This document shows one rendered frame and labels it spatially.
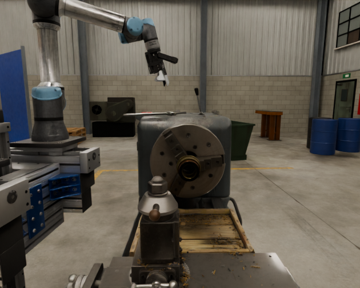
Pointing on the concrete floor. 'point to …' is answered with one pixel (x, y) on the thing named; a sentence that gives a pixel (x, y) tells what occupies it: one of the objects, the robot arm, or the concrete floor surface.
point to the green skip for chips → (240, 139)
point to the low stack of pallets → (76, 131)
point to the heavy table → (270, 124)
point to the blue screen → (14, 92)
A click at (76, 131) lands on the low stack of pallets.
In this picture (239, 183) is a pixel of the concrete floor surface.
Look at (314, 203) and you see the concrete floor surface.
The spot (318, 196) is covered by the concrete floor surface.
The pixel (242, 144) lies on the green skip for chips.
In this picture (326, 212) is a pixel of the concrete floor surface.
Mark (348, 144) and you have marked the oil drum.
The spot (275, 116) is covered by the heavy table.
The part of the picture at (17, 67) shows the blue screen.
